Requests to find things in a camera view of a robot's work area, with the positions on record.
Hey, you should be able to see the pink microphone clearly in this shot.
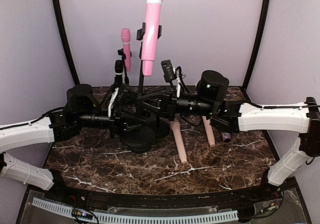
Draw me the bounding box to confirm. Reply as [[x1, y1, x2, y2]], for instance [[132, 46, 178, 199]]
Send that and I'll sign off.
[[121, 28, 132, 72], [141, 0, 163, 76]]

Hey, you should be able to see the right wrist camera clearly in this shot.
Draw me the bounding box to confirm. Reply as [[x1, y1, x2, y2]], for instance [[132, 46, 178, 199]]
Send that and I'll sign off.
[[161, 60, 189, 98]]

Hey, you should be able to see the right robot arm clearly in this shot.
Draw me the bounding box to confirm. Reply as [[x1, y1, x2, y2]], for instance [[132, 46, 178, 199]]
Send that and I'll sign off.
[[137, 70, 320, 201]]

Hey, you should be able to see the beige microphone round head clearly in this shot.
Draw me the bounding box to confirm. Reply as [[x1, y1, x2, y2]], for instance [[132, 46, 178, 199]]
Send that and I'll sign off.
[[202, 116, 216, 147]]

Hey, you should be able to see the round-base mic stand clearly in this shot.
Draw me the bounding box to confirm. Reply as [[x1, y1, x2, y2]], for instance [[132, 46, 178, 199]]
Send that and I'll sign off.
[[148, 116, 170, 139], [117, 48, 130, 84]]

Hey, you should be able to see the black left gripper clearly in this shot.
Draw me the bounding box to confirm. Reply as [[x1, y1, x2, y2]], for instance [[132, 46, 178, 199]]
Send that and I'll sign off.
[[75, 105, 147, 138]]

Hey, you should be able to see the black toy microphone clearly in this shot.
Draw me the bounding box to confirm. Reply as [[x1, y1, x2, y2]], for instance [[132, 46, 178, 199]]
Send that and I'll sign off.
[[114, 60, 124, 84]]

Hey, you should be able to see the black clip mic stand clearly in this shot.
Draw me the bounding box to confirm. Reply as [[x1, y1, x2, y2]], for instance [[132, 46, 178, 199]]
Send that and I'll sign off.
[[119, 21, 164, 155]]

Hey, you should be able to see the black front rail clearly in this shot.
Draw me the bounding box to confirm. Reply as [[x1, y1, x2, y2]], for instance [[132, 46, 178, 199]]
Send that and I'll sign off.
[[29, 176, 296, 214]]

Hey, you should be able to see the tall beige microphone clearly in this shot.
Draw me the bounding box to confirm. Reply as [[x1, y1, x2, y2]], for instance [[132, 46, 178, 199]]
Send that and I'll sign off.
[[170, 119, 188, 164]]

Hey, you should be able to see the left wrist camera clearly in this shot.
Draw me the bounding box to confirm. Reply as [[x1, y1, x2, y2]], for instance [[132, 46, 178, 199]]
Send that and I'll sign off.
[[107, 83, 130, 117]]

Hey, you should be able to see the purple rhinestone microphone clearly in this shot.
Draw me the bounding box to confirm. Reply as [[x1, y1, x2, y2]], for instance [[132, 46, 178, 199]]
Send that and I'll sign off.
[[221, 132, 231, 143]]

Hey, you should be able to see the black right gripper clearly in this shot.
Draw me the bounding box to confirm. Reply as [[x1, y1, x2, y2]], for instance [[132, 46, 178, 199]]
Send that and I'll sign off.
[[137, 85, 216, 120]]

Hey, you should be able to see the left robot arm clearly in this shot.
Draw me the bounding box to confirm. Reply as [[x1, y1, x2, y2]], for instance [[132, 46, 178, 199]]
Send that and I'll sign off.
[[0, 84, 146, 202]]

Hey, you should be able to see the white slotted cable duct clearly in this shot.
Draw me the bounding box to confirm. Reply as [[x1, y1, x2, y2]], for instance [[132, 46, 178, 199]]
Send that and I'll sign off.
[[31, 198, 239, 224]]

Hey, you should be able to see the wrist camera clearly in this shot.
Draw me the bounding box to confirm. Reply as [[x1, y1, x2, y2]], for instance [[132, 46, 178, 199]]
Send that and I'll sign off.
[[161, 60, 189, 98], [107, 83, 130, 117]]

